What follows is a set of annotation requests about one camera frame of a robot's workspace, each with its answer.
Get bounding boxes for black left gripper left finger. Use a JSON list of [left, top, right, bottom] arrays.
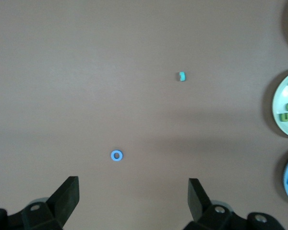
[[21, 176, 80, 230]]

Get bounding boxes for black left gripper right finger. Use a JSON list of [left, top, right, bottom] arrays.
[[183, 178, 234, 230]]

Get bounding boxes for green round plate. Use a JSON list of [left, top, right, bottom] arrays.
[[271, 69, 288, 139]]

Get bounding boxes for brown paper table cover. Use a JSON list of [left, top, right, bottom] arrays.
[[0, 0, 288, 230]]

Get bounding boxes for blue letter O ring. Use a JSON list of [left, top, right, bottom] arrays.
[[110, 149, 124, 162]]

